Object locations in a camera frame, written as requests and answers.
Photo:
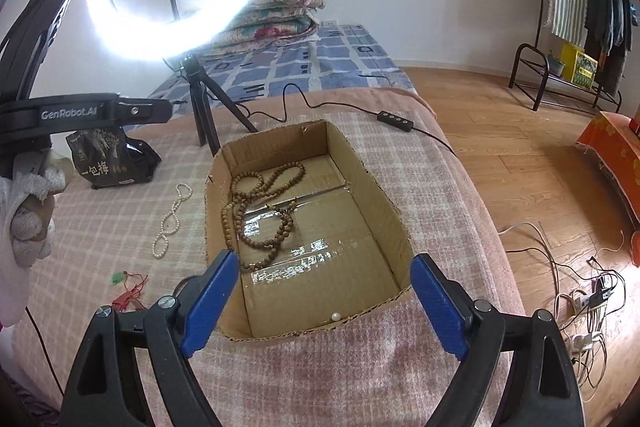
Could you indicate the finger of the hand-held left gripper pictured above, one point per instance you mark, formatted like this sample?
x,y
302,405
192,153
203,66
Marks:
x,y
147,111

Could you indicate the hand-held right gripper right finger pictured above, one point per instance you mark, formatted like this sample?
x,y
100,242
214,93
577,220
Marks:
x,y
440,307

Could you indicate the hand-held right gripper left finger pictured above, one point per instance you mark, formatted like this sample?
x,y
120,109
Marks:
x,y
210,307

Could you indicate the cardboard box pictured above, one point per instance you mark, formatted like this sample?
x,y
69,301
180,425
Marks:
x,y
310,267

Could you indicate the person's left forearm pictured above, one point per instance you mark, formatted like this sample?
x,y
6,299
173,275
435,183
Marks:
x,y
12,292

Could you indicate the person's left hand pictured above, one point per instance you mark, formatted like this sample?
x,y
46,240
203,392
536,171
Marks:
x,y
35,187

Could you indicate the black tripod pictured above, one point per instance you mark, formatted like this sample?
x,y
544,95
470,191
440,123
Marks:
x,y
200,107

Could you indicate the black snack bag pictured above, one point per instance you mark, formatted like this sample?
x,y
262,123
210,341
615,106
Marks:
x,y
100,157

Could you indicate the white power strip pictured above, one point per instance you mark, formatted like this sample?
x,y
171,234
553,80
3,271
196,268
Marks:
x,y
580,301

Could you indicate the black power adapter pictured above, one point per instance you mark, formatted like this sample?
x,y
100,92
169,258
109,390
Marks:
x,y
601,289

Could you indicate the folded floral quilt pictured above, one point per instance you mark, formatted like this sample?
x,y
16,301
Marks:
x,y
280,12

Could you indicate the blue patterned bed sheet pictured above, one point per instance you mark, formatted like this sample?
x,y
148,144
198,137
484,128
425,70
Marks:
x,y
340,57

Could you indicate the orange cloth covered table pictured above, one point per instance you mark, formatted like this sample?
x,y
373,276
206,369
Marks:
x,y
615,157

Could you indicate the small plant pot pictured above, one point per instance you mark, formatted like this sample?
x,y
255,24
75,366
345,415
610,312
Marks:
x,y
556,66

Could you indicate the black clothes rack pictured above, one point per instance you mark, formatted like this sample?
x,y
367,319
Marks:
x,y
528,46

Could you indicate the yellow box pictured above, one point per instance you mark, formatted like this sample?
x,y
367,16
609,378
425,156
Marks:
x,y
582,67

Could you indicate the dark hanging clothes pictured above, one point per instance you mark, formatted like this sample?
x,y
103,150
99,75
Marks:
x,y
605,17

